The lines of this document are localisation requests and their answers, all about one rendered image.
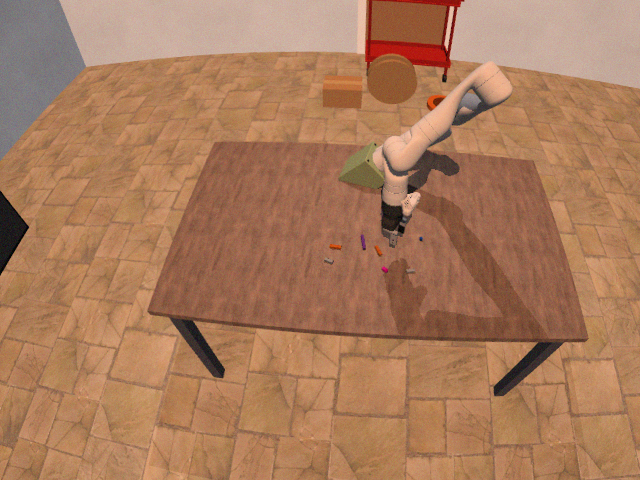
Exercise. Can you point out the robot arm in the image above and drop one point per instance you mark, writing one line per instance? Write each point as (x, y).
(487, 81)

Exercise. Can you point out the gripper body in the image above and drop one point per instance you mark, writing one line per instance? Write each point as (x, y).
(391, 207)

